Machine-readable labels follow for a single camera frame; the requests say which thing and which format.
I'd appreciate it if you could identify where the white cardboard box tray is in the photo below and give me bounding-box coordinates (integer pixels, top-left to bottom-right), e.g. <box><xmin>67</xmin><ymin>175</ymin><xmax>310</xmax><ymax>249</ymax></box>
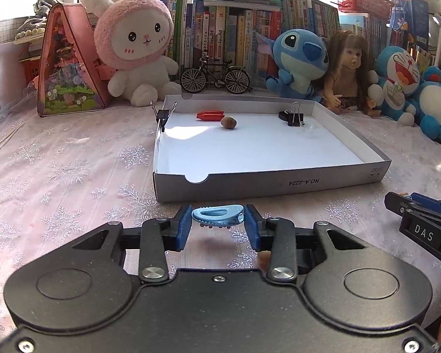
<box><xmin>152</xmin><ymin>94</ymin><xmax>392</xmax><ymax>204</ymax></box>

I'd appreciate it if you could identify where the pink snowflake tablecloth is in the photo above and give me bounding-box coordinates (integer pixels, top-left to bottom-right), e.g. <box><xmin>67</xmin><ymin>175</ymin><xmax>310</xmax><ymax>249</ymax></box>
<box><xmin>0</xmin><ymin>96</ymin><xmax>441</xmax><ymax>339</ymax></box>

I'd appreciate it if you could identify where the black model bicycle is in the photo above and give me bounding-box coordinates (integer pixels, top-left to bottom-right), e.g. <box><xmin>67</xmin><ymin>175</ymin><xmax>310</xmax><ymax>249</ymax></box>
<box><xmin>180</xmin><ymin>53</ymin><xmax>251</xmax><ymax>95</ymax></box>

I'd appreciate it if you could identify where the blue alien plush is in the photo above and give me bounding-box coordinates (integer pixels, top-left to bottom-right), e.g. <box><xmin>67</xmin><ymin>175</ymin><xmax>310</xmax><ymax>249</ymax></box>
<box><xmin>255</xmin><ymin>29</ymin><xmax>330</xmax><ymax>101</ymax></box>

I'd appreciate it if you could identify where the row of books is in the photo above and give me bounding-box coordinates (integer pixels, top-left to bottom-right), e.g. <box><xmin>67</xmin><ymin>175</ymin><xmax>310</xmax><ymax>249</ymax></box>
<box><xmin>157</xmin><ymin>0</ymin><xmax>390</xmax><ymax>82</ymax></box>

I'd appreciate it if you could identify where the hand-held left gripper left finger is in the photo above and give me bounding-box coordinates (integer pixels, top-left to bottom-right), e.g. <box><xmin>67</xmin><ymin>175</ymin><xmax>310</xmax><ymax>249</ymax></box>
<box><xmin>71</xmin><ymin>204</ymin><xmax>194</xmax><ymax>284</ymax></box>

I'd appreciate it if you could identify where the long-haired baby doll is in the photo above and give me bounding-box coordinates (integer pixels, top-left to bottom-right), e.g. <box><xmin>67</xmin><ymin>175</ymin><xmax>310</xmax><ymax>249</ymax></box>
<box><xmin>321</xmin><ymin>31</ymin><xmax>383</xmax><ymax>117</ymax></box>

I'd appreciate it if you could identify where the blue cat plush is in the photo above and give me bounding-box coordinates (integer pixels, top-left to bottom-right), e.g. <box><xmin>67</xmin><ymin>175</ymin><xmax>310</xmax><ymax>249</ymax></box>
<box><xmin>367</xmin><ymin>46</ymin><xmax>422</xmax><ymax>126</ymax></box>

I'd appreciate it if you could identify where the black binder clip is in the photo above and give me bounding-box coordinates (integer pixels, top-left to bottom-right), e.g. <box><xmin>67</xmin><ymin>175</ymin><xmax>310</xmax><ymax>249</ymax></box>
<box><xmin>149</xmin><ymin>100</ymin><xmax>178</xmax><ymax>133</ymax></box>
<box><xmin>281</xmin><ymin>102</ymin><xmax>305</xmax><ymax>128</ymax></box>

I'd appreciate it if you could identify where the blue round plush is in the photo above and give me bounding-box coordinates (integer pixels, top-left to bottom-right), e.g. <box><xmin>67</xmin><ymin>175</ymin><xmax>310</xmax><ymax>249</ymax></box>
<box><xmin>412</xmin><ymin>65</ymin><xmax>441</xmax><ymax>142</ymax></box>

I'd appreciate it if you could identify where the pink triangular toy house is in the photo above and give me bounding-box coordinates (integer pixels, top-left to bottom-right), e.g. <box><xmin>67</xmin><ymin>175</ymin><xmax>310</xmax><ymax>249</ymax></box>
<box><xmin>36</xmin><ymin>2</ymin><xmax>113</xmax><ymax>119</ymax></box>

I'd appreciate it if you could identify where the red plastic crate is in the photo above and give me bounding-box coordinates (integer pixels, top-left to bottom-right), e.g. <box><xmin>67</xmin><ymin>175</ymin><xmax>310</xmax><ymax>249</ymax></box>
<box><xmin>18</xmin><ymin>56</ymin><xmax>41</xmax><ymax>86</ymax></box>

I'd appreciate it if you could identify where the pink bunny plush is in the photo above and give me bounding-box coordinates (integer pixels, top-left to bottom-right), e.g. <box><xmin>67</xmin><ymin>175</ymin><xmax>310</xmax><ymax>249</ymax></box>
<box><xmin>77</xmin><ymin>0</ymin><xmax>183</xmax><ymax>107</ymax></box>

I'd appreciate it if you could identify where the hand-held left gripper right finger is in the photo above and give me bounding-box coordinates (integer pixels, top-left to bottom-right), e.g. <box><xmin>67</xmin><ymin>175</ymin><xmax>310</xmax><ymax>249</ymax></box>
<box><xmin>243</xmin><ymin>204</ymin><xmax>378</xmax><ymax>284</ymax></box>

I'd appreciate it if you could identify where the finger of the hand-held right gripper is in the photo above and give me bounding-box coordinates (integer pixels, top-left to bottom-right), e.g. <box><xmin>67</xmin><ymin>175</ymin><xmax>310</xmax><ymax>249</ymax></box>
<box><xmin>409</xmin><ymin>193</ymin><xmax>441</xmax><ymax>220</ymax></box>
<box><xmin>384</xmin><ymin>192</ymin><xmax>414</xmax><ymax>216</ymax></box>

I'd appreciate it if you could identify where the blue paper bag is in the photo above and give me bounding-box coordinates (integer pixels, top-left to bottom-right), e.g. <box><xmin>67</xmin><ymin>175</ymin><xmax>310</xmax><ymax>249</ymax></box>
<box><xmin>385</xmin><ymin>0</ymin><xmax>431</xmax><ymax>45</ymax></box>

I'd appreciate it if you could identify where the grey cloth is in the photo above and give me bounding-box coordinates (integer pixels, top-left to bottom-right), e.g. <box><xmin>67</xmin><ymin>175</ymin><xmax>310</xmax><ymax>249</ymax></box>
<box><xmin>34</xmin><ymin>0</ymin><xmax>61</xmax><ymax>17</ymax></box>

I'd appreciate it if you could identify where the blue hair clip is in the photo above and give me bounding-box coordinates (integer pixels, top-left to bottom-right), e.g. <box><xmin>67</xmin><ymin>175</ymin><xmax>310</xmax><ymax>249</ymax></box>
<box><xmin>191</xmin><ymin>204</ymin><xmax>245</xmax><ymax>229</ymax></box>

